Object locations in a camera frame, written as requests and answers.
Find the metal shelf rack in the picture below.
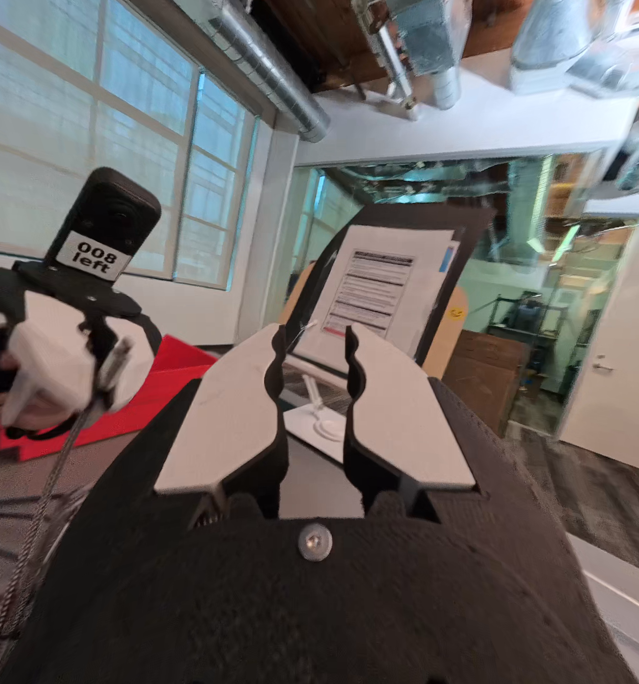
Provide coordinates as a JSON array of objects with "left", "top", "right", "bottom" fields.
[{"left": 485, "top": 291, "right": 571, "bottom": 380}]

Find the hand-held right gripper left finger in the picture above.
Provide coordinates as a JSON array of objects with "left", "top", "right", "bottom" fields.
[{"left": 155, "top": 323, "right": 289, "bottom": 518}]

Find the white door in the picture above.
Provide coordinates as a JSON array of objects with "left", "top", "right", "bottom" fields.
[{"left": 557, "top": 214, "right": 639, "bottom": 476}]

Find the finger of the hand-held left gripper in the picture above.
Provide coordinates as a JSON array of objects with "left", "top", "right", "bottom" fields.
[
  {"left": 1, "top": 291, "right": 100, "bottom": 429},
  {"left": 107, "top": 336, "right": 155, "bottom": 413}
]

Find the brown cardboard box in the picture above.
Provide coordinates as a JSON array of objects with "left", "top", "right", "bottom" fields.
[{"left": 441, "top": 328, "right": 529, "bottom": 435}]

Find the large silver duct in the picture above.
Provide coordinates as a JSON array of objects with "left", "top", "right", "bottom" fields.
[{"left": 512, "top": 0, "right": 639, "bottom": 98}]

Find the wooden stand board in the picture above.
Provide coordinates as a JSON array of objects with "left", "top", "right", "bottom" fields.
[{"left": 279, "top": 262, "right": 470, "bottom": 381}]

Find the red plastic bin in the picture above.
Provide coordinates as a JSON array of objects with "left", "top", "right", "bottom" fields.
[{"left": 0, "top": 334, "right": 220, "bottom": 463}]

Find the black white braided cable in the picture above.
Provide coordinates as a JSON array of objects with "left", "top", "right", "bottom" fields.
[{"left": 0, "top": 336, "right": 134, "bottom": 684}]

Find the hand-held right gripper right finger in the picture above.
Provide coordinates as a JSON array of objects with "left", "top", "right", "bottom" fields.
[{"left": 343, "top": 323, "right": 478, "bottom": 518}]

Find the rectangular metal duct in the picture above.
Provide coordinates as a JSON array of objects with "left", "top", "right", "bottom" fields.
[{"left": 351, "top": 0, "right": 464, "bottom": 121}]

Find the large window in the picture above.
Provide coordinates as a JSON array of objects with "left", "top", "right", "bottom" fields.
[{"left": 0, "top": 0, "right": 261, "bottom": 292}]

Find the printed instruction sheet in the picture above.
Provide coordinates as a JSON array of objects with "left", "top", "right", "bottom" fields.
[{"left": 319, "top": 224, "right": 462, "bottom": 353}]

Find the silver spiral air duct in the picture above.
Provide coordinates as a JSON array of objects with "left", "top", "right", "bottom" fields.
[{"left": 207, "top": 0, "right": 332, "bottom": 144}]

